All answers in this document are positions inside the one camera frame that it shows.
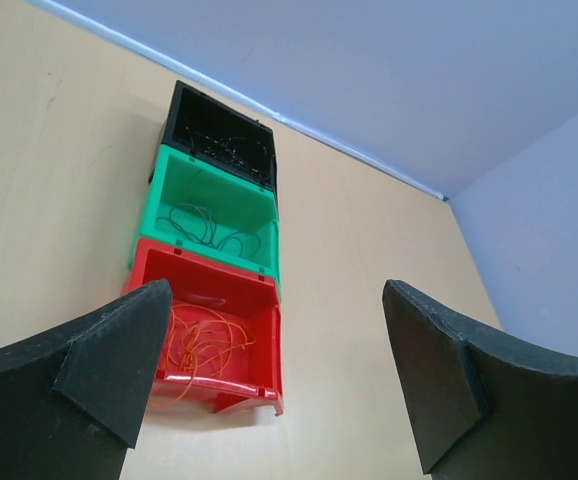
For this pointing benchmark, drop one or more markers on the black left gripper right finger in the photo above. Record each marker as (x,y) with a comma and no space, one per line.
(482,404)

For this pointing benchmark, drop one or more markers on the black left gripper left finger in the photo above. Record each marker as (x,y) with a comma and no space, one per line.
(73,398)

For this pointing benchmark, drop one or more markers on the red plastic bin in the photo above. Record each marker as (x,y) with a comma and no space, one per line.
(223,344)

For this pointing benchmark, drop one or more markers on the green plastic bin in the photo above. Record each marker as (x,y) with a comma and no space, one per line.
(203,209)

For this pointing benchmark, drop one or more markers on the black plastic bin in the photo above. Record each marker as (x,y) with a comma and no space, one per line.
(207,129)

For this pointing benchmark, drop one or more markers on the white wall edge strip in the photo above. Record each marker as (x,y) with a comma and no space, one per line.
(135,47)

